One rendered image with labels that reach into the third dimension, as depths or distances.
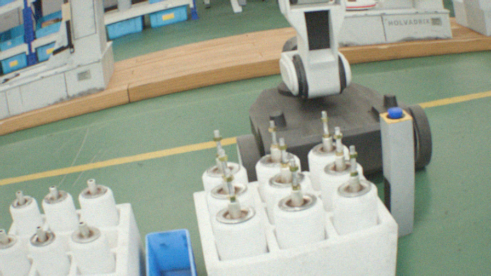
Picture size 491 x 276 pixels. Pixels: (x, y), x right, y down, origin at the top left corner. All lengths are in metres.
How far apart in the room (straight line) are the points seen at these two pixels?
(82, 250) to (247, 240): 0.34
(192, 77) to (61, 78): 0.76
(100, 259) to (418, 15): 2.64
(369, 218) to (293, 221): 0.16
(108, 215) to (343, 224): 0.54
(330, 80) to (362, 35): 1.44
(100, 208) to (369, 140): 0.79
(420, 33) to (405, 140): 2.09
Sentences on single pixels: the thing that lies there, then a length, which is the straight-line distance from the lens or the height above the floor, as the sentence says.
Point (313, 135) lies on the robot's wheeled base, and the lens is 1.74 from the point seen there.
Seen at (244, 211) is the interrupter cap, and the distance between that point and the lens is 1.22.
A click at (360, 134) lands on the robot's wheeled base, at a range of 1.76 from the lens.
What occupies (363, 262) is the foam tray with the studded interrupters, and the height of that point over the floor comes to 0.11.
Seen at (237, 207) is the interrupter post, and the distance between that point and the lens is 1.20.
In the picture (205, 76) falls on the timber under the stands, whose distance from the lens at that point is 3.17.
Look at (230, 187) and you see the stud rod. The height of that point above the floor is 0.31.
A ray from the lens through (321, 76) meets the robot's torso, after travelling 1.92.
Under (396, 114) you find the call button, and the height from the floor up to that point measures 0.32.
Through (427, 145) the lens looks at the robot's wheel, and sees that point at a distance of 1.82.
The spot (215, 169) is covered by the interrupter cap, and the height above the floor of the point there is 0.25.
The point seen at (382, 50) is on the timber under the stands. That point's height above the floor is 0.06.
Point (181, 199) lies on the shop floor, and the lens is 1.96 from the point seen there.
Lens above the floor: 0.78
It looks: 19 degrees down
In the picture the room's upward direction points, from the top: 9 degrees counter-clockwise
